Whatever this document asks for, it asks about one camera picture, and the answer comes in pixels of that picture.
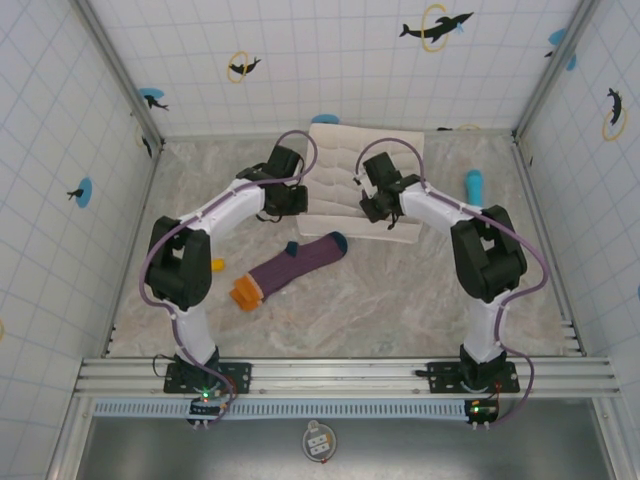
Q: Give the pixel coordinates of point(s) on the white fabric drawer organizer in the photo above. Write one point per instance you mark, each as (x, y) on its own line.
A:
(340, 200)

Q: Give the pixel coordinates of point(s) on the purple sock teal orange trim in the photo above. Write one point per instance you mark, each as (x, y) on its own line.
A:
(300, 262)

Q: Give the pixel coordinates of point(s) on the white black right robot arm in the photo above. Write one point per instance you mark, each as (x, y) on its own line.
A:
(435, 210)

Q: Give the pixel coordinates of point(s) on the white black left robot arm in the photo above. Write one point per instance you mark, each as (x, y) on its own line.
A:
(225, 210)

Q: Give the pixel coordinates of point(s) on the blue circle animal sticker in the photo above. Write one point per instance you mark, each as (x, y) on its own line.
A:
(557, 36)
(82, 192)
(325, 119)

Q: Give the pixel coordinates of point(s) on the blue toy microphone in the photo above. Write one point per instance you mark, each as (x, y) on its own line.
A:
(474, 187)

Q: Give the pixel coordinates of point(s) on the yellow block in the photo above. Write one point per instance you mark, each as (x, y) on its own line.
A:
(218, 266)

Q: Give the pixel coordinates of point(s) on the blue circle shark sticker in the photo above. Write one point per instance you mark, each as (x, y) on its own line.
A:
(152, 97)

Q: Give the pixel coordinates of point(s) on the round socket sticker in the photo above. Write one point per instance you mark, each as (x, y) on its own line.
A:
(319, 441)

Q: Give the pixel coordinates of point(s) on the aluminium table side rail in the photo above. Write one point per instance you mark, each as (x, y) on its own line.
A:
(135, 250)
(545, 250)

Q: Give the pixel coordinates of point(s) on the aluminium mounting rail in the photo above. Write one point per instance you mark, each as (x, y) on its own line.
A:
(340, 375)

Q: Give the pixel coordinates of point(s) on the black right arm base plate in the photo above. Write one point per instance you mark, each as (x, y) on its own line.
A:
(442, 375)

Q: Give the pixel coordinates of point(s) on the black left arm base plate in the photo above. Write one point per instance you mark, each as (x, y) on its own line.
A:
(240, 377)

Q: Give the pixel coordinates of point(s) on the aluminium frame post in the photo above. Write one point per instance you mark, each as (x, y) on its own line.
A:
(555, 65)
(120, 70)

